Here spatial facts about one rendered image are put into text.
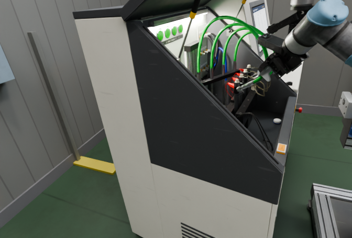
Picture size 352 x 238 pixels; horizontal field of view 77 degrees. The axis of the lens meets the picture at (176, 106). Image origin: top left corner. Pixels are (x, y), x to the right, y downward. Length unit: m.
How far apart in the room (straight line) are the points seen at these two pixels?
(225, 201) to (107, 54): 0.80
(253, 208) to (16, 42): 2.00
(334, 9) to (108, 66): 0.79
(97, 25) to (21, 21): 1.32
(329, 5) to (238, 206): 0.78
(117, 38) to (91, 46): 0.16
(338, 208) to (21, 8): 2.70
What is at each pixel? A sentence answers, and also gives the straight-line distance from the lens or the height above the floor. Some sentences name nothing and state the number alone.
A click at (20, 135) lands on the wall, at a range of 2.26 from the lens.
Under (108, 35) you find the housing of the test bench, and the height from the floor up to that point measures 1.40.
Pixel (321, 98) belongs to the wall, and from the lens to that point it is 3.31.
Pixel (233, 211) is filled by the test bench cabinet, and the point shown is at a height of 0.67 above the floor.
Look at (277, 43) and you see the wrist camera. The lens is 0.81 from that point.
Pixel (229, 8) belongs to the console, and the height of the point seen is 1.43.
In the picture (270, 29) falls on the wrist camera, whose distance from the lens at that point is 0.97.
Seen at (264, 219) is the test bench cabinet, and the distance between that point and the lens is 1.05.
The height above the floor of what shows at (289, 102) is 0.95.
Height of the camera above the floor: 1.52
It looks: 26 degrees down
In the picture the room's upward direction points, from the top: 6 degrees counter-clockwise
